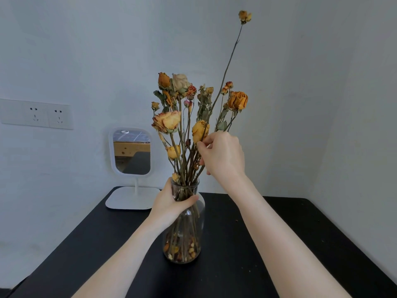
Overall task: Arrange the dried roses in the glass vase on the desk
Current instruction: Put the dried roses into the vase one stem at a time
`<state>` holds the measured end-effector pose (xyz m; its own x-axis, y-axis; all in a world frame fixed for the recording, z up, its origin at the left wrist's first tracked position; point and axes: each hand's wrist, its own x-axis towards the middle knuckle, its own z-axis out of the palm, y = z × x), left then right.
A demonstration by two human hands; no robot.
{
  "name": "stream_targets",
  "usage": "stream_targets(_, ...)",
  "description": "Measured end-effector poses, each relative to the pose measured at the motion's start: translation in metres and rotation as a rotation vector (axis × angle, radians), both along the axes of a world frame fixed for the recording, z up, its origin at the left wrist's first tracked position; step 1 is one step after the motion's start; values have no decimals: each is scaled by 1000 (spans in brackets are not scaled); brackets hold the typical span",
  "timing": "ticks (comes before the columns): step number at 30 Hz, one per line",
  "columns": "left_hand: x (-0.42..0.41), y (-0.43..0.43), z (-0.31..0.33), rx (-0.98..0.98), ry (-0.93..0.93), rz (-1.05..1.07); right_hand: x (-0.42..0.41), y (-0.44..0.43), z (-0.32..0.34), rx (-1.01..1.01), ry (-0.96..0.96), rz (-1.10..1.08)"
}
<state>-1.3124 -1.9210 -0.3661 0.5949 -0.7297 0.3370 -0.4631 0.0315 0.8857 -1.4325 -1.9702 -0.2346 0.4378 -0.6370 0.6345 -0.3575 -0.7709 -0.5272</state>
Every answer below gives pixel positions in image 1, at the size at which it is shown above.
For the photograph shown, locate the dried petals in vase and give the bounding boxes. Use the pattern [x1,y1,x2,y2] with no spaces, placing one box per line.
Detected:
[163,235,200,263]

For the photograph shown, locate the bunch of dried roses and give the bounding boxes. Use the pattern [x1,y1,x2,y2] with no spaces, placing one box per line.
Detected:
[151,72,249,255]

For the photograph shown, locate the white wall socket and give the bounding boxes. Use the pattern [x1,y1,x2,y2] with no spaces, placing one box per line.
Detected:
[48,104,74,130]
[0,99,50,128]

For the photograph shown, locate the person's left forearm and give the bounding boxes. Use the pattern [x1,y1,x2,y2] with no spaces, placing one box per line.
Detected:
[71,218,169,298]

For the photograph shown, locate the clear glass vase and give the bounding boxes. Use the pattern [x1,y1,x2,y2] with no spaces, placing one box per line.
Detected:
[163,178,206,264]

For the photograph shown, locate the person's right hand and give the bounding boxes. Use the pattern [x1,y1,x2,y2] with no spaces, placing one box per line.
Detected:
[196,130,249,192]

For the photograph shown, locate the white standing table mirror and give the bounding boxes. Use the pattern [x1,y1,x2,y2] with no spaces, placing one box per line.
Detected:
[105,127,161,211]

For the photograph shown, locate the long-stemmed dried yellow flower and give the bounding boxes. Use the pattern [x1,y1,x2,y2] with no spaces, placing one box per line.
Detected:
[198,10,252,143]

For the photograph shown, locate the person's left hand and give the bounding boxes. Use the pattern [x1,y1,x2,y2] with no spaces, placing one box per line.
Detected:
[147,178,199,235]

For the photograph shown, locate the person's right forearm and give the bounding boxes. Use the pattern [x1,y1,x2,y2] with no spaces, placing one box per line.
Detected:
[226,177,352,298]

